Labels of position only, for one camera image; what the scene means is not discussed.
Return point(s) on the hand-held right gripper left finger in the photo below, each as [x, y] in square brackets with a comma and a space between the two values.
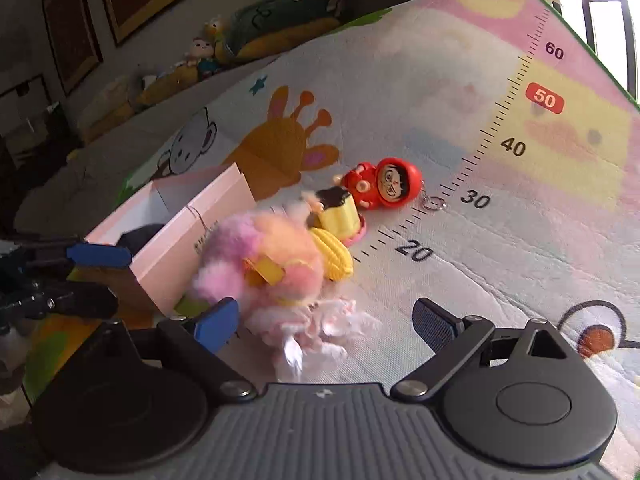
[217, 324]

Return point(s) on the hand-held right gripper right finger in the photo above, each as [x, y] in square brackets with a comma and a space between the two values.
[432, 322]

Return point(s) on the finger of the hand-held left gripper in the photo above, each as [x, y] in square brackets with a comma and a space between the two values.
[85, 302]
[100, 255]

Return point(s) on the pink cardboard box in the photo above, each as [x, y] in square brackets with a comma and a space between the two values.
[170, 260]

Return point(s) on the pink fluffy plush toy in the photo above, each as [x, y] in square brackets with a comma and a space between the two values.
[270, 245]

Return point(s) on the yellow corn toy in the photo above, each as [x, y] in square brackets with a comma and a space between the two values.
[335, 257]

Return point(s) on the yellow pudding toy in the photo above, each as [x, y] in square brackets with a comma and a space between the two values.
[340, 217]

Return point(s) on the grey bed sheet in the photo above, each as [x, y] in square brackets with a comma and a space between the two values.
[100, 175]

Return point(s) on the beige folded blanket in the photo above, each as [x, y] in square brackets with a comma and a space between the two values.
[105, 110]

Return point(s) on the glass fish tank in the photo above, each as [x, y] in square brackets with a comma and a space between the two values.
[30, 125]

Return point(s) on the cartoon printed play mat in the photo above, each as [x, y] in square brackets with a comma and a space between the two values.
[450, 110]

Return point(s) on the cartoon child plush doll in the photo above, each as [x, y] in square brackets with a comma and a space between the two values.
[202, 57]

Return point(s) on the small framed red picture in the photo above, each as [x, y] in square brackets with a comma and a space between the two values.
[70, 25]

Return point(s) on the yellow duck plush toy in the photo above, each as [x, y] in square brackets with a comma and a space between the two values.
[215, 30]

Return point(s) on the green yellow plush cushion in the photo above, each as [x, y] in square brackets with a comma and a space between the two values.
[290, 20]

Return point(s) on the window frame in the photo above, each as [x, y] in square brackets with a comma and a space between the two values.
[605, 35]

